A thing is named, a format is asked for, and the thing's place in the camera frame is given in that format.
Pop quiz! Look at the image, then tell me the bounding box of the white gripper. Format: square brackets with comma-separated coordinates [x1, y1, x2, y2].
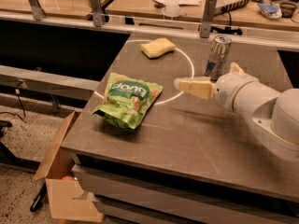
[174, 63, 258, 111]

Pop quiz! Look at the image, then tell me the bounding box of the silver redbull can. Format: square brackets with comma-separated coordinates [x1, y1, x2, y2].
[205, 35, 232, 81]

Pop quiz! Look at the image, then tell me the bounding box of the yellow sponge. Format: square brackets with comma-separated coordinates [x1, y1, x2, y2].
[141, 38, 176, 59]

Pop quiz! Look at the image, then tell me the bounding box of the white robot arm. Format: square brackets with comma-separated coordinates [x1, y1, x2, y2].
[174, 63, 299, 161]

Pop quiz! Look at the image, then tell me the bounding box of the white power strip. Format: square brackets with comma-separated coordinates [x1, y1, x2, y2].
[214, 0, 249, 15]

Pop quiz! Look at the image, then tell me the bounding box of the white face mask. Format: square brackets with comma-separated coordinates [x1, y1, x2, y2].
[162, 5, 183, 18]

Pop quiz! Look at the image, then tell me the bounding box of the blue white cloth item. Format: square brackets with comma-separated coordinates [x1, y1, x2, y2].
[257, 4, 282, 19]

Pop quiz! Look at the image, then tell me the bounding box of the green chip bag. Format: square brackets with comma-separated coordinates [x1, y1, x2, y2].
[93, 73, 163, 130]

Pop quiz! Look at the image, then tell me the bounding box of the small black mesh cup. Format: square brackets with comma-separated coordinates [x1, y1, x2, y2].
[279, 2, 297, 18]

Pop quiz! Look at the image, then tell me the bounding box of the grey drawer front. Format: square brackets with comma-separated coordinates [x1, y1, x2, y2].
[73, 165, 298, 224]

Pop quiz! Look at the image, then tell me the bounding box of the orange ball in box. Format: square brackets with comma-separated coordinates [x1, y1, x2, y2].
[61, 175, 75, 181]

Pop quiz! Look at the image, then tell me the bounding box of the cardboard box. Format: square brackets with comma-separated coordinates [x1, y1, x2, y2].
[33, 112, 103, 224]

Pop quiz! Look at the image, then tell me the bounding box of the black power cable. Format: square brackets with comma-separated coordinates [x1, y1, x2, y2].
[210, 7, 244, 36]

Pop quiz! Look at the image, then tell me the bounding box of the right metal bracket post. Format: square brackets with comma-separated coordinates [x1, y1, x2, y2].
[199, 0, 217, 38]

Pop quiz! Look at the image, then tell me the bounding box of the metal bracket post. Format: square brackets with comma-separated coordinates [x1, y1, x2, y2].
[199, 0, 217, 38]
[90, 0, 104, 27]
[28, 0, 46, 21]

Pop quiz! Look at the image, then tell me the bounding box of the middle metal bracket post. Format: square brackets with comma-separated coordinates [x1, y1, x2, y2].
[90, 0, 104, 27]

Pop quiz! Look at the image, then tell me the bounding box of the left metal bracket post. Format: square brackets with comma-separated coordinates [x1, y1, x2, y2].
[28, 0, 46, 21]

